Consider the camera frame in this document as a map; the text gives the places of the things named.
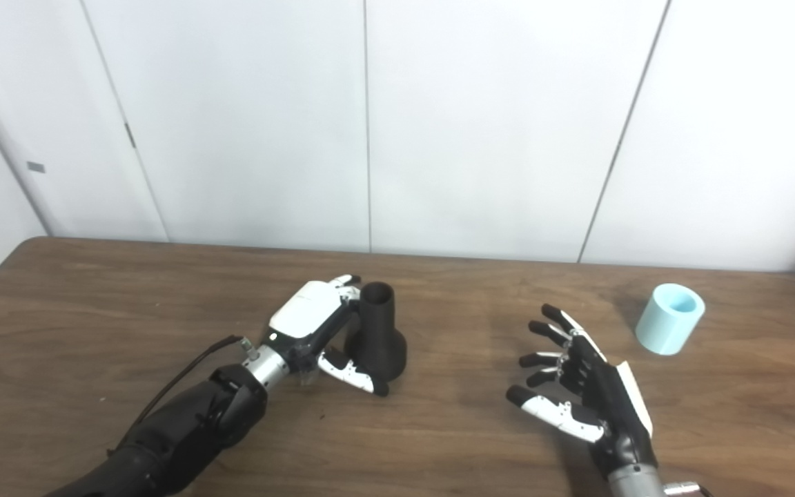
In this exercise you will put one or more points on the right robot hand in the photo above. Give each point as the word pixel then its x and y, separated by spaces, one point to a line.
pixel 611 407

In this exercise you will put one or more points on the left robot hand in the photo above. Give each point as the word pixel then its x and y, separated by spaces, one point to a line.
pixel 304 310

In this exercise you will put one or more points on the black nozzle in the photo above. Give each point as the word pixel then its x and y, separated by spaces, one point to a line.
pixel 378 342

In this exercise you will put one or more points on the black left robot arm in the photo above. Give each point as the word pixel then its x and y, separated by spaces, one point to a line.
pixel 190 428

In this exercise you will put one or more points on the grey wall label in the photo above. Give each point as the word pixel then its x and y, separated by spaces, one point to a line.
pixel 36 167

